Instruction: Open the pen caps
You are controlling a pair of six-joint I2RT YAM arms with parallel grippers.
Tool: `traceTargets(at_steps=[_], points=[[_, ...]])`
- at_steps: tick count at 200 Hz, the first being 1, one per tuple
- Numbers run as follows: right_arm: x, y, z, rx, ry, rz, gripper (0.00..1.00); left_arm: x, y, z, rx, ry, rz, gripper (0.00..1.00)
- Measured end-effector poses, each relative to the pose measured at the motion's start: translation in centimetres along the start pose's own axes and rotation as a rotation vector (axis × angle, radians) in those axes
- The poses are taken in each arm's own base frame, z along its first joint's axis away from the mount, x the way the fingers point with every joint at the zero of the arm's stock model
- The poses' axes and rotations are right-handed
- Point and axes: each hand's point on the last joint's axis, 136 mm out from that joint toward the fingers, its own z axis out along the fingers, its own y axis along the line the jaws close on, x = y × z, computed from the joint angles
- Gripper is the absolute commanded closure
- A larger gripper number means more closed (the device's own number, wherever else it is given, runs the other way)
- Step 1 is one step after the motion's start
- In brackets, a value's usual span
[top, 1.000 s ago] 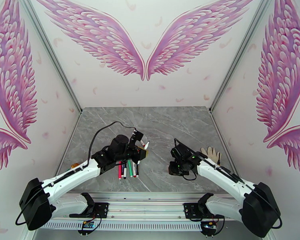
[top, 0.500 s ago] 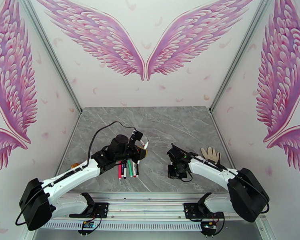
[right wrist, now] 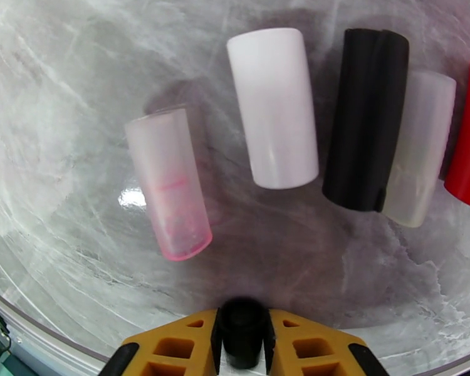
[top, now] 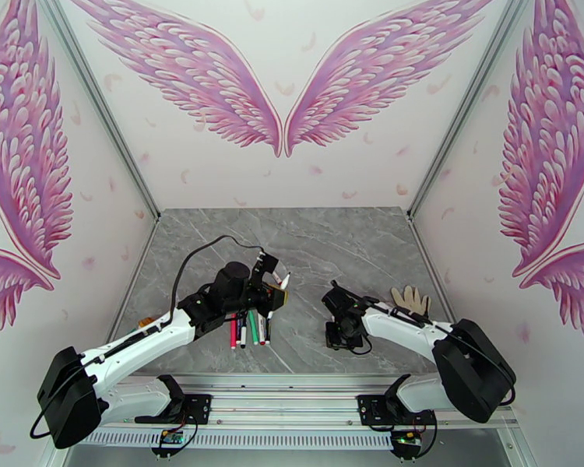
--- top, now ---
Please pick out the black whiteboard marker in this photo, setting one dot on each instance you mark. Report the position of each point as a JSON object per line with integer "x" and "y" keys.
{"x": 284, "y": 283}

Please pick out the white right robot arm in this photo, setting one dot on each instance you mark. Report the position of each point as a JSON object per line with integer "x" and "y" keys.
{"x": 399, "y": 327}

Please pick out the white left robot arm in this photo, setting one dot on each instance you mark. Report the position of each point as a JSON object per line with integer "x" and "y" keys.
{"x": 141, "y": 346}

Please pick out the beige work glove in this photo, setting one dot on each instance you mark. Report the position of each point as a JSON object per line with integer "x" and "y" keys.
{"x": 411, "y": 302}

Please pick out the small orange object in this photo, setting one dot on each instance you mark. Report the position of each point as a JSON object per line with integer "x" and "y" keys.
{"x": 146, "y": 322}

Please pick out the small green object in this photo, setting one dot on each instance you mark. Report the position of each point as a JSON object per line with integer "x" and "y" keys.
{"x": 133, "y": 329}

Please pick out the small green circuit board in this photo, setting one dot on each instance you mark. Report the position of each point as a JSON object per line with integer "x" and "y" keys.
{"x": 406, "y": 438}
{"x": 171, "y": 437}

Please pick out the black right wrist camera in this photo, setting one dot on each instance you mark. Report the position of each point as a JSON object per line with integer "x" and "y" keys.
{"x": 334, "y": 336}

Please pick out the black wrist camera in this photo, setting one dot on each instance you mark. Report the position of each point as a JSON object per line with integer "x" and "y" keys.
{"x": 266, "y": 264}
{"x": 334, "y": 336}

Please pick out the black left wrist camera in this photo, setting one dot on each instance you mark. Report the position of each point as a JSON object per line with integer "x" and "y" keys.
{"x": 266, "y": 264}

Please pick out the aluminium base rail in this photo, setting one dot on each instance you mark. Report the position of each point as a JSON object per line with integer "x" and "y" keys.
{"x": 282, "y": 407}

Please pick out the aluminium frame post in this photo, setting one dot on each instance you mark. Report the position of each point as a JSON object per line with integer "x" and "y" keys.
{"x": 468, "y": 105}

